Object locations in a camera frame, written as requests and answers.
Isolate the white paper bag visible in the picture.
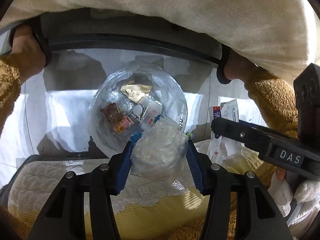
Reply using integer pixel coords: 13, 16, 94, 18
208, 99, 243, 165

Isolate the clear bag white tissue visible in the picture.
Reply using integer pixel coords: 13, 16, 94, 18
131, 118, 188, 181

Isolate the clear plastic cup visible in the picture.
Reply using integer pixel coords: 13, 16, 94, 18
130, 96, 163, 131

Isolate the pink paw print box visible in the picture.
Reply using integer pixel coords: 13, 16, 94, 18
113, 115, 134, 134

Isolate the dark red snack wrapper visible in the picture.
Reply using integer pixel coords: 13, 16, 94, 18
99, 103, 123, 124

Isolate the clear plastic trash bag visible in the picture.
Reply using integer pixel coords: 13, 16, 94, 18
88, 62, 188, 157

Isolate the right hand white glove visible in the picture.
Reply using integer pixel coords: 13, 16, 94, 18
268, 168, 319, 218

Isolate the bed with beige blanket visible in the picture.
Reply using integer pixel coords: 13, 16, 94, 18
1, 0, 319, 82

